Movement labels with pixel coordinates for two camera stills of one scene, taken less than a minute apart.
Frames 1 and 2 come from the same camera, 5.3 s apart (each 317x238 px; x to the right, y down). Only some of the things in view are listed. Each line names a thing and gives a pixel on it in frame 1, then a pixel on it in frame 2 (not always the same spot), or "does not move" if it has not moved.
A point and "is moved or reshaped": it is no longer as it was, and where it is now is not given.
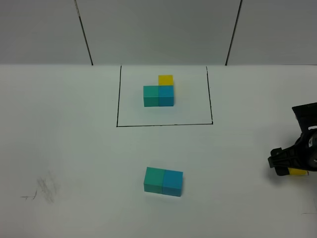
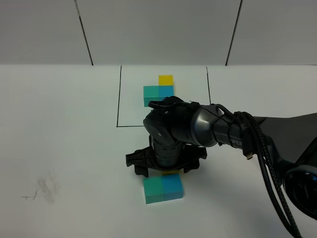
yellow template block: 166,80 does not move
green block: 153,180 is moved or reshaped
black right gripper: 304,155 → 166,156
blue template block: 166,95 does not move
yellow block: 295,171 is moved or reshaped
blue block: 172,182 is moved or reshaped
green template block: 151,96 does not move
